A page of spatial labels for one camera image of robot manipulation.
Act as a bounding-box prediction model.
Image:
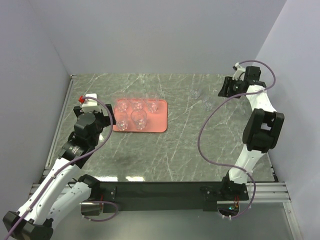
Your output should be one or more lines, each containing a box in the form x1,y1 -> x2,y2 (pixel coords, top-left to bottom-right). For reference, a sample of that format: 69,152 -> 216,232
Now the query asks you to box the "aluminium frame rail front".
28,182 -> 292,203

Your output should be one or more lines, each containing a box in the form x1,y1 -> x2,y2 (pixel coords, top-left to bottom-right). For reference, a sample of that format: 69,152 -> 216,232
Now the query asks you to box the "pink plastic tray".
113,99 -> 168,133

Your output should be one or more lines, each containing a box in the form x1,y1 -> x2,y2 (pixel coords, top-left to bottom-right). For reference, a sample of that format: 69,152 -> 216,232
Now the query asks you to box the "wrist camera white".
78,96 -> 101,113
232,62 -> 246,81

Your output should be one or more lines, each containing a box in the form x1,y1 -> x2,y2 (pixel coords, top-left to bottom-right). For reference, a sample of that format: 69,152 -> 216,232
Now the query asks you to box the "clear faceted glass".
114,96 -> 129,112
128,91 -> 144,110

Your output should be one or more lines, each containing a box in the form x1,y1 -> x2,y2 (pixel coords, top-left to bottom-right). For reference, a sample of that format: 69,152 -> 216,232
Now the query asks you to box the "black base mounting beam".
85,181 -> 249,212

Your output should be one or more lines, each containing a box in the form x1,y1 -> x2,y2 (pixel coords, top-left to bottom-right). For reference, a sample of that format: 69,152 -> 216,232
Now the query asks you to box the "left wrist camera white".
78,96 -> 101,113

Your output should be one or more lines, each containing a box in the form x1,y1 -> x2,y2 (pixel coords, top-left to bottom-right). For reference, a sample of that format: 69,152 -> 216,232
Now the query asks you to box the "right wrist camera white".
232,62 -> 246,81

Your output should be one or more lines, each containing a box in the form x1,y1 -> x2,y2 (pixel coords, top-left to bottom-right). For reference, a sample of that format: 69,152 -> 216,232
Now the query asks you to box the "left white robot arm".
2,102 -> 116,240

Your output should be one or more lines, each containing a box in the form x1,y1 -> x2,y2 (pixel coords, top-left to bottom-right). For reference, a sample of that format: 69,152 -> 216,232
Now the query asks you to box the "clear round glass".
145,92 -> 159,113

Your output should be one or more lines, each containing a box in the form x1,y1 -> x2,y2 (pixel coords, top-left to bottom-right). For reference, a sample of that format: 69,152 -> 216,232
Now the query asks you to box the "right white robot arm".
218,63 -> 285,200

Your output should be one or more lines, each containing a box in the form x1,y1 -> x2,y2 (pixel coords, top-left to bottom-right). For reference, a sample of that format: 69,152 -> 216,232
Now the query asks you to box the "aluminium rail left edge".
42,74 -> 76,176

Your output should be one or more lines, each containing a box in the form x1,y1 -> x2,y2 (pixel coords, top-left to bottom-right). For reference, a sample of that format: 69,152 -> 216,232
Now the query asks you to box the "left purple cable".
4,97 -> 120,240

